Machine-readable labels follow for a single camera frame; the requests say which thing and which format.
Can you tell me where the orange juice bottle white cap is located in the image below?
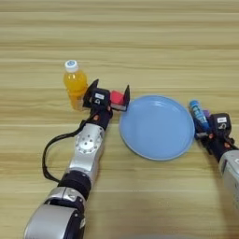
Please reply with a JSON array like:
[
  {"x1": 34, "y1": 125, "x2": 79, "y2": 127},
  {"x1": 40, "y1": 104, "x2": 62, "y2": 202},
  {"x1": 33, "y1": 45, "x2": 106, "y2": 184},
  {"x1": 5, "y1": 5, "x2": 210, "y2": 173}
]
[{"x1": 63, "y1": 60, "x2": 89, "y2": 111}]

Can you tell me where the red cube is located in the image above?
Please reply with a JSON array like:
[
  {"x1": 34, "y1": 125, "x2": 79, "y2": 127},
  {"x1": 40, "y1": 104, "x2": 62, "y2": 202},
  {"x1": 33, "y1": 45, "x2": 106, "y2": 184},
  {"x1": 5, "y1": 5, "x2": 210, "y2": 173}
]
[{"x1": 110, "y1": 91, "x2": 125, "y2": 106}]

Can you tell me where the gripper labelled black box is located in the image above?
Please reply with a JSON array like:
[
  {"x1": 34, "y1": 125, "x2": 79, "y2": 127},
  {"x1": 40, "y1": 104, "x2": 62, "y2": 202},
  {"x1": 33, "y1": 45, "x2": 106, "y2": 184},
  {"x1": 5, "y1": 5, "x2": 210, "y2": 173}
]
[
  {"x1": 210, "y1": 112, "x2": 232, "y2": 133},
  {"x1": 90, "y1": 87, "x2": 112, "y2": 107}
]

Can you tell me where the right gripper labelled black box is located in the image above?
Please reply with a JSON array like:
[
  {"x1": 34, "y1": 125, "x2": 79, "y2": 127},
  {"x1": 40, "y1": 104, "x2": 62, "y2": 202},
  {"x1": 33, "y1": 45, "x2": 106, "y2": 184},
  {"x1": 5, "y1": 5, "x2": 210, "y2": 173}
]
[{"x1": 210, "y1": 112, "x2": 232, "y2": 133}]

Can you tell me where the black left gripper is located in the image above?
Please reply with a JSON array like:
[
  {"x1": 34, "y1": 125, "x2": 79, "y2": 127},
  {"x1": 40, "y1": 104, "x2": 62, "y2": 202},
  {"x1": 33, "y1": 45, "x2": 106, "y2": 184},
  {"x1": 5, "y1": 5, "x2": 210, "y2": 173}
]
[{"x1": 82, "y1": 78, "x2": 131, "y2": 131}]

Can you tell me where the blue glue stick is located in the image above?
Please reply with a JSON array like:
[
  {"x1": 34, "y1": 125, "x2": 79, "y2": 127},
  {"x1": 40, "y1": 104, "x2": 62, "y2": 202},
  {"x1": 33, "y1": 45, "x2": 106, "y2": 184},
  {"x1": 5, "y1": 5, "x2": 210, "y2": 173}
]
[{"x1": 189, "y1": 99, "x2": 212, "y2": 134}]

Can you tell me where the left gripper labelled black box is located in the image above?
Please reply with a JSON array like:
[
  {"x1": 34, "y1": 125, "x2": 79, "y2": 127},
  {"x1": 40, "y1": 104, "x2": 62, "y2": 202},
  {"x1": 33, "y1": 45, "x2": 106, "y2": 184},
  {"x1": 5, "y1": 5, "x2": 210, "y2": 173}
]
[{"x1": 90, "y1": 87, "x2": 112, "y2": 107}]

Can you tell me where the light blue round plate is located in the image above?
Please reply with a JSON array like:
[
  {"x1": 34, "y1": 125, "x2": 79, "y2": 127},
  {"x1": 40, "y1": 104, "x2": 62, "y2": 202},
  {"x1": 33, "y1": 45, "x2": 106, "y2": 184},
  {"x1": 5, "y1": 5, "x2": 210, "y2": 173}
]
[{"x1": 119, "y1": 94, "x2": 196, "y2": 162}]

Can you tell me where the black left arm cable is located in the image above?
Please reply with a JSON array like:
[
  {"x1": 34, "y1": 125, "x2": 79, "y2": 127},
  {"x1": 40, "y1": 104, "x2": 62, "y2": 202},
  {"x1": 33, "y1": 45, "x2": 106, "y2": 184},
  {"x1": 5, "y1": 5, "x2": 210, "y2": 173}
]
[{"x1": 41, "y1": 118, "x2": 94, "y2": 183}]

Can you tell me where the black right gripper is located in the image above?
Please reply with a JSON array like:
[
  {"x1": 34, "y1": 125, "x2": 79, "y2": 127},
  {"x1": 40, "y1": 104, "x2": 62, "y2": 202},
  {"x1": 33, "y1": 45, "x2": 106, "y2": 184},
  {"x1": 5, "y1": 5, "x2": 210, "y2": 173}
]
[{"x1": 193, "y1": 117, "x2": 239, "y2": 162}]

